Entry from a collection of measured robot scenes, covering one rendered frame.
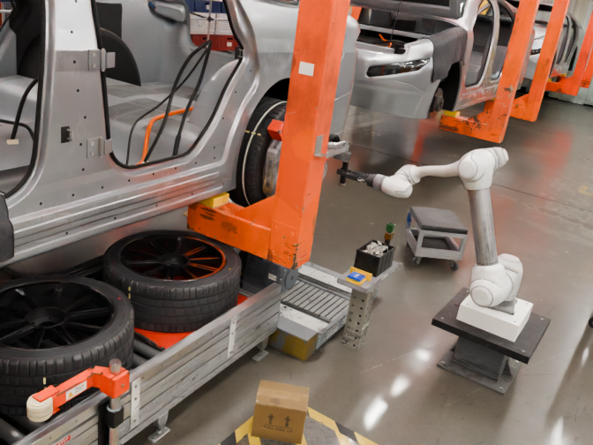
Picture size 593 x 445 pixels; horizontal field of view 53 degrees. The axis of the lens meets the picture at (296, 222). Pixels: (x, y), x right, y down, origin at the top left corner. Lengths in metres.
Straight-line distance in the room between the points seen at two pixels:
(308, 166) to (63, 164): 1.04
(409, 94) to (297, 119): 3.19
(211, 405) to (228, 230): 0.86
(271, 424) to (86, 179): 1.26
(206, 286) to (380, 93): 3.46
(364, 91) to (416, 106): 0.51
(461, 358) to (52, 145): 2.29
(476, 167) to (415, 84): 3.01
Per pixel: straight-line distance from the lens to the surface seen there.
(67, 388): 2.16
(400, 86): 5.77
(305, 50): 2.68
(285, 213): 2.85
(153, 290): 2.71
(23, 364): 2.29
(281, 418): 2.65
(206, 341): 2.66
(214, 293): 2.78
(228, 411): 2.84
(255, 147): 3.22
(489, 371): 3.40
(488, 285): 3.00
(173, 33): 5.15
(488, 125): 6.76
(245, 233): 3.02
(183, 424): 2.76
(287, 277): 3.24
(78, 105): 2.38
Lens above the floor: 1.81
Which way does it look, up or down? 22 degrees down
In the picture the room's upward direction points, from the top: 8 degrees clockwise
